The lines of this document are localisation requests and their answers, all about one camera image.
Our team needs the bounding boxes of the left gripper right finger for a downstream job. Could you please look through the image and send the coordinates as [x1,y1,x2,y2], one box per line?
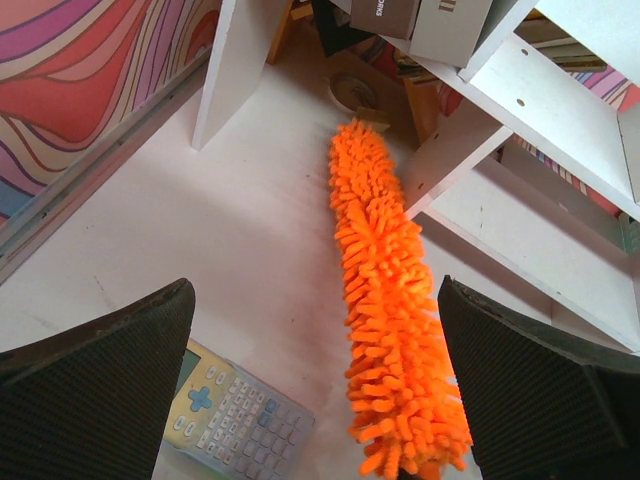
[437,277,639,479]

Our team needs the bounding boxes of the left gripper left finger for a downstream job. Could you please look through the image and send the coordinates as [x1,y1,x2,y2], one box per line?
[1,278,195,479]

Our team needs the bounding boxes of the orange microfiber duster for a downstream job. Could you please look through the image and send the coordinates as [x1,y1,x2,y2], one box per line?
[328,120,472,479]

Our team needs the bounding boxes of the white wooden bookshelf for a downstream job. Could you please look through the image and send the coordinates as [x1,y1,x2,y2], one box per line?
[191,0,640,354]

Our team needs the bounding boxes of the yellow grey calculator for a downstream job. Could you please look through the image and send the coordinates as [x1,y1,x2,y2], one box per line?
[163,340,315,479]

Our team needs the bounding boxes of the small books behind shelf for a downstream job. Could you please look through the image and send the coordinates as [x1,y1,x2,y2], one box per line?
[382,40,639,143]

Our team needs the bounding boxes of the yellow block under shelf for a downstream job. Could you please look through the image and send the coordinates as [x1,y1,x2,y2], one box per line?
[355,107,390,133]

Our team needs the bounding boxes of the large grey white book stack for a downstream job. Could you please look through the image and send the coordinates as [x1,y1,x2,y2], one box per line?
[350,0,492,68]

